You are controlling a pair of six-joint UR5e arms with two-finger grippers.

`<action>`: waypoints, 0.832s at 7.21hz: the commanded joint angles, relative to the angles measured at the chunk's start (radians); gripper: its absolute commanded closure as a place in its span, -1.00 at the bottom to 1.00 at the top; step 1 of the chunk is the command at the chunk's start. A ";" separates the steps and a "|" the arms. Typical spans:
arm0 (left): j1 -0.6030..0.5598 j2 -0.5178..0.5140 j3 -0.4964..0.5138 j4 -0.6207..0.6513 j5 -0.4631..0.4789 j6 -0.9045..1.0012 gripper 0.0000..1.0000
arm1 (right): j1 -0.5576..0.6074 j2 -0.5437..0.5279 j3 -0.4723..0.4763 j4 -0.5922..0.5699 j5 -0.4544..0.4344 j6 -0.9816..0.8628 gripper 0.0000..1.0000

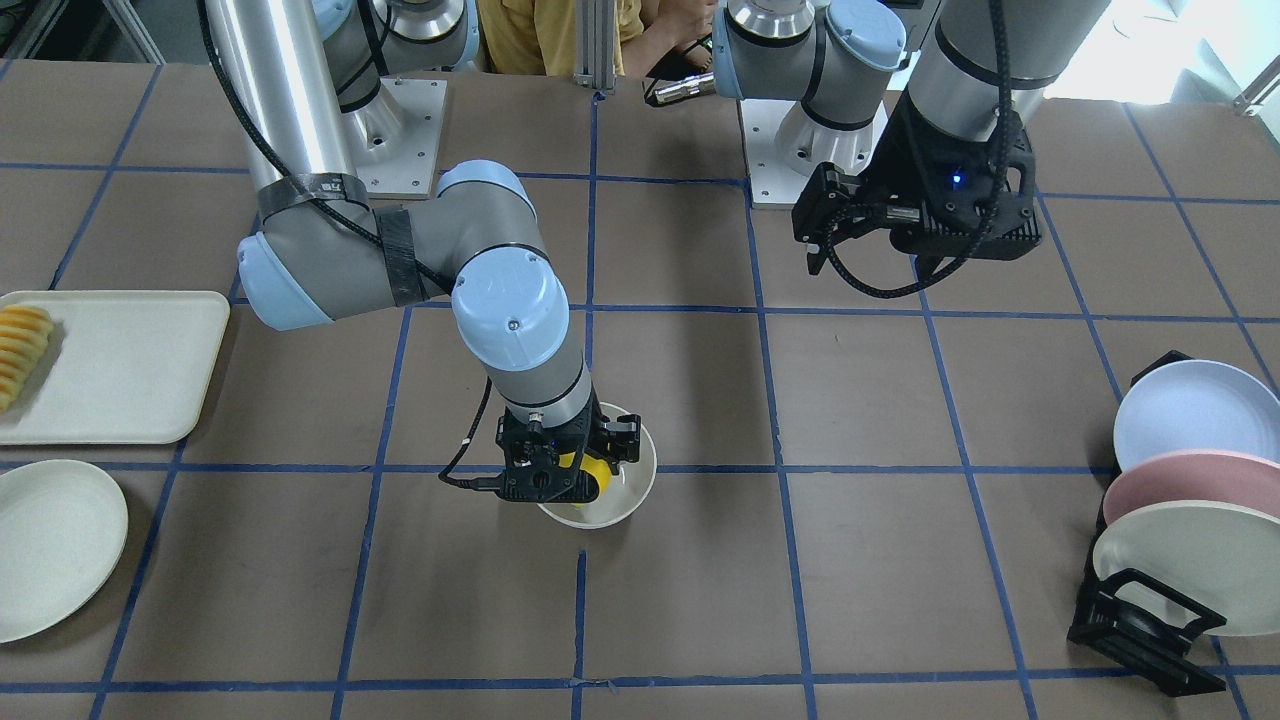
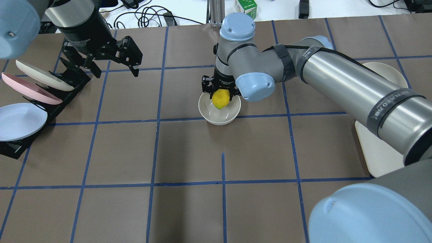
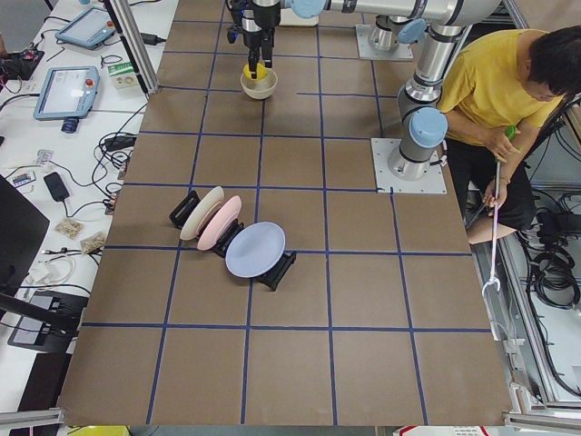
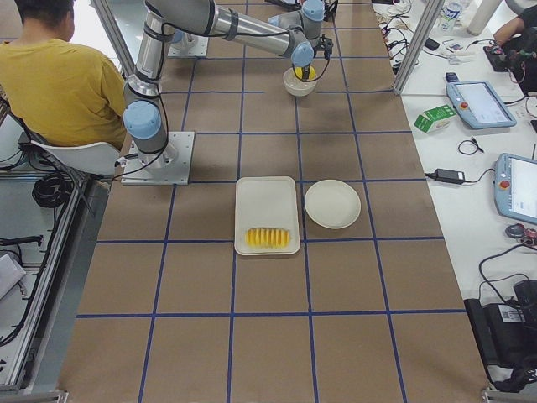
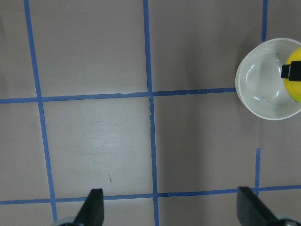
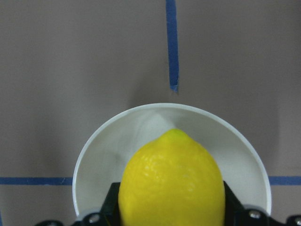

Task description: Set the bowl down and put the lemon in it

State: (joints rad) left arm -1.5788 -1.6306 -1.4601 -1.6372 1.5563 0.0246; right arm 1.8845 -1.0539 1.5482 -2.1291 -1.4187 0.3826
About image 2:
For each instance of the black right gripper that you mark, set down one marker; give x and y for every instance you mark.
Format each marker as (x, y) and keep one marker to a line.
(221, 83)

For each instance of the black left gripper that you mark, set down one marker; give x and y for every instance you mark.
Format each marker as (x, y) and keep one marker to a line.
(88, 35)

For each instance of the yellow lemon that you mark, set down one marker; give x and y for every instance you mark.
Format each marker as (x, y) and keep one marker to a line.
(221, 98)

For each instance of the cream ceramic bowl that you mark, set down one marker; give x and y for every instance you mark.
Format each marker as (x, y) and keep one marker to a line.
(218, 117)

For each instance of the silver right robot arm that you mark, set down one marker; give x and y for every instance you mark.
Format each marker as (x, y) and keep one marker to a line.
(393, 208)

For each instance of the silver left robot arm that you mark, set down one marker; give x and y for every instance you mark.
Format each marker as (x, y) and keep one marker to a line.
(87, 35)

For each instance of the black power adapter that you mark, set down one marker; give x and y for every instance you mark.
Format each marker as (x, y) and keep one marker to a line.
(131, 4)

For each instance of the cream plate in rack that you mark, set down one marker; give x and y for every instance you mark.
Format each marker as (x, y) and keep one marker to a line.
(43, 76)

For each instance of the pink plate in rack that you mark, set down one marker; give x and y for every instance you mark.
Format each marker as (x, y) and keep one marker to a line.
(29, 89)

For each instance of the green white carton box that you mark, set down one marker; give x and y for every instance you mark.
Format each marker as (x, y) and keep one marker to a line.
(248, 7)

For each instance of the light blue plate in rack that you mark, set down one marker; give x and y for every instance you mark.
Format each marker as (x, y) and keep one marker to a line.
(20, 120)

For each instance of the black dish rack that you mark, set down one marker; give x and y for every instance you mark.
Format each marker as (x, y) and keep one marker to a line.
(14, 149)

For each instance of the cream round plate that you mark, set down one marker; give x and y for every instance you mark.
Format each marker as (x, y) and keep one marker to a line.
(388, 72)

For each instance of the cream rectangular tray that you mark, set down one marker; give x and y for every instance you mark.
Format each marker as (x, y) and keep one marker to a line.
(380, 158)

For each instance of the aluminium frame post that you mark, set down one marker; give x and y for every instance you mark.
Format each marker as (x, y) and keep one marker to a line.
(215, 13)

